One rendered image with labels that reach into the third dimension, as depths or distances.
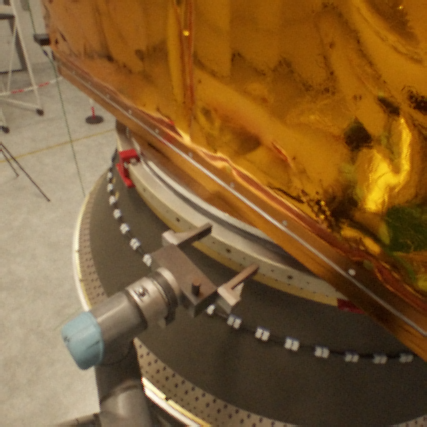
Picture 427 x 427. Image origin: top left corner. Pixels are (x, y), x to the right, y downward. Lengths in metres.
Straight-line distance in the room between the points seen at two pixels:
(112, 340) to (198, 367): 0.53
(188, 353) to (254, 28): 0.84
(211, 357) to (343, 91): 0.76
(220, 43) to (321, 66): 0.20
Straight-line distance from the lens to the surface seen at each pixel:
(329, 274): 0.60
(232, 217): 0.67
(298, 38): 0.45
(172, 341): 0.95
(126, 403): 0.51
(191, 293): 0.47
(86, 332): 0.45
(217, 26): 0.55
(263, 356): 0.86
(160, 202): 0.76
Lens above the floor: 2.20
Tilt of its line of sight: 42 degrees down
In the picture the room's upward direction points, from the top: 9 degrees clockwise
